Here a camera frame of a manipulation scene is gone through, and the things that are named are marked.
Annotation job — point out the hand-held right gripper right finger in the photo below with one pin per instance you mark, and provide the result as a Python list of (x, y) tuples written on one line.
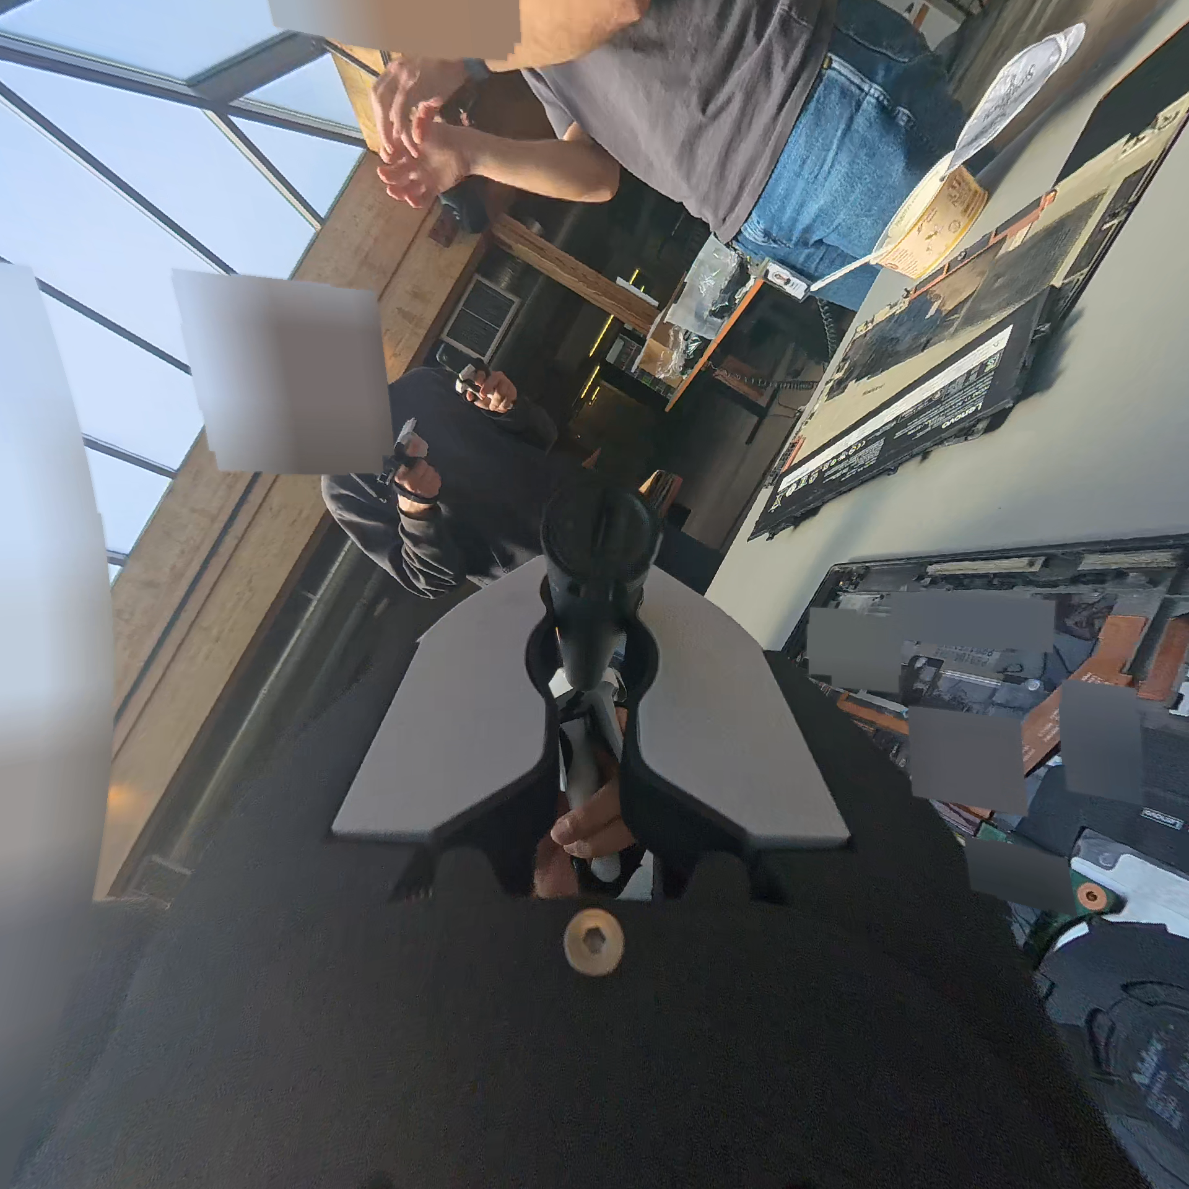
[(735, 735)]

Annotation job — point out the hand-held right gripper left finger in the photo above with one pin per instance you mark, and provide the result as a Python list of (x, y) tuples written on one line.
[(446, 726)]

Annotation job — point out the grey electric screwdriver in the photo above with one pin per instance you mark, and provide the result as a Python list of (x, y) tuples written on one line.
[(600, 539)]

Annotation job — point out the black laptop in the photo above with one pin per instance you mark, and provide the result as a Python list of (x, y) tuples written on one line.
[(984, 650)]

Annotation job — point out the person's left hand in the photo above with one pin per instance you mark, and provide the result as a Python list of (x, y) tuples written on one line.
[(590, 828)]

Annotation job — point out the laptop chassis with black battery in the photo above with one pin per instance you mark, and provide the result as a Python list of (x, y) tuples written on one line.
[(929, 373)]

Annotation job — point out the clear plastic bag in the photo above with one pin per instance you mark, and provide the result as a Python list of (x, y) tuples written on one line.
[(707, 288)]

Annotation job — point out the wooden beam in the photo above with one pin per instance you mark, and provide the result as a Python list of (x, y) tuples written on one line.
[(576, 269)]

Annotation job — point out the paper food cup with lid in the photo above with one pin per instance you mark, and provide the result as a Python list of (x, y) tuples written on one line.
[(938, 219)]

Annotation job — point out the glass skylight window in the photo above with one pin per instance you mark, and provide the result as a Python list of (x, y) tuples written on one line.
[(93, 186)]

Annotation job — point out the framed wall sign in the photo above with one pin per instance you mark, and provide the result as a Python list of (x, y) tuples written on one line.
[(478, 317)]

